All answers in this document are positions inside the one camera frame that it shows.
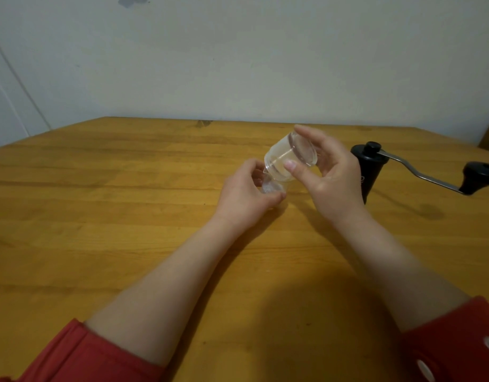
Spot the red right sleeve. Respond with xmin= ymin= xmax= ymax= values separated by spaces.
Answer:
xmin=402 ymin=296 xmax=489 ymax=382

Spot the red left sleeve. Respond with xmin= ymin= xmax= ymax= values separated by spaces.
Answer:
xmin=0 ymin=318 xmax=165 ymax=382

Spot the clear grinder jar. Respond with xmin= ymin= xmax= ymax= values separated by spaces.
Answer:
xmin=263 ymin=131 xmax=318 ymax=183

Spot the person's right forearm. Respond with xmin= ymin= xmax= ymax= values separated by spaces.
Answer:
xmin=336 ymin=209 xmax=472 ymax=333

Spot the red sleeve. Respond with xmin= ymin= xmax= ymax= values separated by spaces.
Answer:
xmin=0 ymin=318 xmax=165 ymax=382
xmin=402 ymin=296 xmax=489 ymax=382

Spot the person's left hand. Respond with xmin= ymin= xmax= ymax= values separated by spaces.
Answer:
xmin=212 ymin=158 xmax=288 ymax=237

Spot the person's left forearm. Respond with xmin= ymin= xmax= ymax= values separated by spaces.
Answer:
xmin=85 ymin=218 xmax=249 ymax=369

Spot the person's right hand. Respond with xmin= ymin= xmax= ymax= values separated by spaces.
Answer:
xmin=283 ymin=124 xmax=369 ymax=227

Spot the clear plastic cup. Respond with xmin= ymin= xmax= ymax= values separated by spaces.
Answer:
xmin=260 ymin=172 xmax=287 ymax=195

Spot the black hand grinder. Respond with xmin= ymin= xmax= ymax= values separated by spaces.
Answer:
xmin=351 ymin=141 xmax=489 ymax=205

